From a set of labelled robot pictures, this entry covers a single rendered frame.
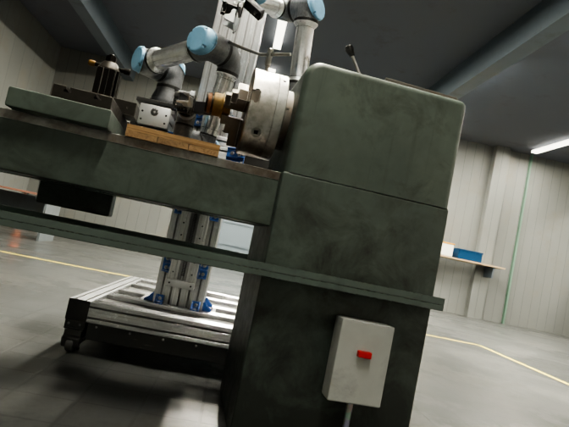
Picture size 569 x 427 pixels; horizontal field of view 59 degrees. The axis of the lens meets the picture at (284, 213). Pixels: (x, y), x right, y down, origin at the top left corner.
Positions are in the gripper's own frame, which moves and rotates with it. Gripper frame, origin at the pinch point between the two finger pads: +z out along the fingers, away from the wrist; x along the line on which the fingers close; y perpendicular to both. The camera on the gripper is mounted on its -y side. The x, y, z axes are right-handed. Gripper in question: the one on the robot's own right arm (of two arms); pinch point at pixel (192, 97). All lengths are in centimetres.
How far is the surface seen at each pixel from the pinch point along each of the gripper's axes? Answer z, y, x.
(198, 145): 14.8, -6.0, -18.7
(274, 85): 10.4, -26.7, 8.4
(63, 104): 19.8, 35.7, -16.9
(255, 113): 12.1, -22.1, -3.4
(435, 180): 19, -87, -12
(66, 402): 9, 17, -108
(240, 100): 9.6, -16.2, 0.4
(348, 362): 26, -66, -77
